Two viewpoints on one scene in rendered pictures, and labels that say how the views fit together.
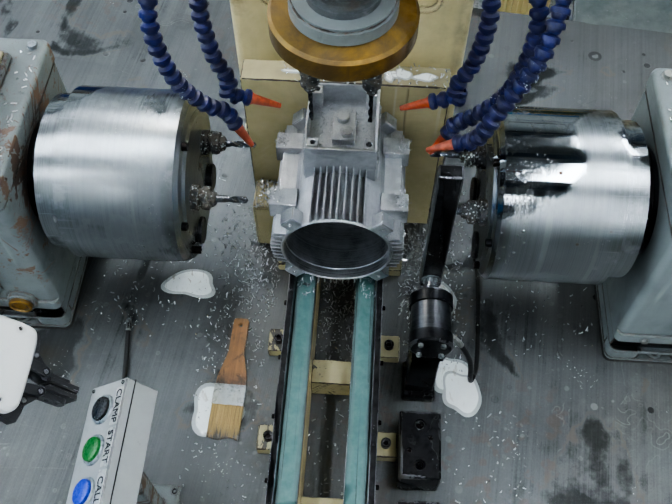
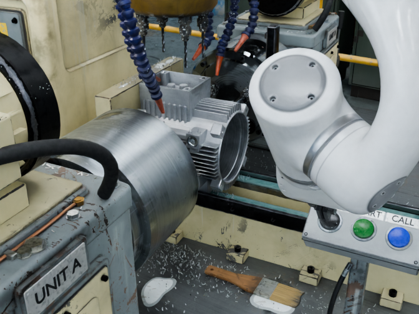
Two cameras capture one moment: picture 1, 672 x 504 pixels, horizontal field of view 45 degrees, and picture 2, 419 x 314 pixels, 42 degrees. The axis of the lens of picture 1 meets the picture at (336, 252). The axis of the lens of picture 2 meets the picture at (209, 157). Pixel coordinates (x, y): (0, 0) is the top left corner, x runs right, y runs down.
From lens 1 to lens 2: 1.12 m
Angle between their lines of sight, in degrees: 56
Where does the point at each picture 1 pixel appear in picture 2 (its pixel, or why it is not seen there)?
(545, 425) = not seen: hidden behind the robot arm
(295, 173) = (178, 129)
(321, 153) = (194, 91)
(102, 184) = (149, 157)
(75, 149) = (115, 149)
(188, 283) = (156, 290)
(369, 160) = (208, 86)
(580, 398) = not seen: hidden behind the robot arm
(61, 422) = not seen: outside the picture
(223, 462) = (318, 304)
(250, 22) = (62, 92)
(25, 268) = (132, 294)
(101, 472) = (388, 217)
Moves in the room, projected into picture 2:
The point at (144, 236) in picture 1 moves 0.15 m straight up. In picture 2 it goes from (185, 184) to (183, 101)
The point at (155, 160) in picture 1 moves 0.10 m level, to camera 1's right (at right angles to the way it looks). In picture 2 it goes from (156, 126) to (181, 106)
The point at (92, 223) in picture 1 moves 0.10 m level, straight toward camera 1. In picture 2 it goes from (161, 193) to (224, 189)
